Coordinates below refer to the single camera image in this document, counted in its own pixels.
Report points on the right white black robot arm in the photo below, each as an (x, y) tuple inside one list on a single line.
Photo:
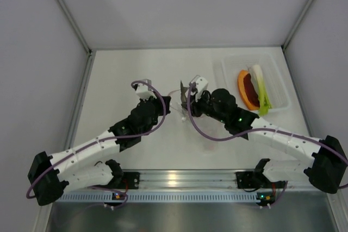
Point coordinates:
[(322, 162)]

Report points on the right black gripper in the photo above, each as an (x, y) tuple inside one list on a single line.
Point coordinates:
[(194, 106)]

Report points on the green fake celery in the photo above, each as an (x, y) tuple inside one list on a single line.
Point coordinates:
[(258, 80)]

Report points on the clear zip top bag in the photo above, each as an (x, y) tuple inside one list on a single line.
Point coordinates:
[(207, 125)]

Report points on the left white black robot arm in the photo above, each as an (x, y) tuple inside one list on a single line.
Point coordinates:
[(93, 164)]

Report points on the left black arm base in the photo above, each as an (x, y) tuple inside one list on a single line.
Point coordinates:
[(129, 180)]

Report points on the grey fake fish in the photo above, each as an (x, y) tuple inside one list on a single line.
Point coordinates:
[(183, 95)]

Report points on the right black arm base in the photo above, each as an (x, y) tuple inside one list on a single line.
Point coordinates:
[(245, 180)]

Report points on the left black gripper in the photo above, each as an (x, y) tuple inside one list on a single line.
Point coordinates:
[(166, 99)]

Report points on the orange fake papaya slice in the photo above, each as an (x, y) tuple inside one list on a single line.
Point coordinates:
[(240, 83)]

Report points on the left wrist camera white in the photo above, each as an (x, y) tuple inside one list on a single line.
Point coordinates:
[(143, 89)]

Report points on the dark red fake meat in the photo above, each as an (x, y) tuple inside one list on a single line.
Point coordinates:
[(251, 94)]

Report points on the aluminium mounting rail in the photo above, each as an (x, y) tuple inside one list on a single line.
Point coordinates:
[(190, 180)]

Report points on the white plastic basket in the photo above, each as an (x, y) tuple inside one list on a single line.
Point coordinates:
[(228, 67)]

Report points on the grey slotted cable duct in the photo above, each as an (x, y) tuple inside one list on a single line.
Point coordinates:
[(164, 197)]

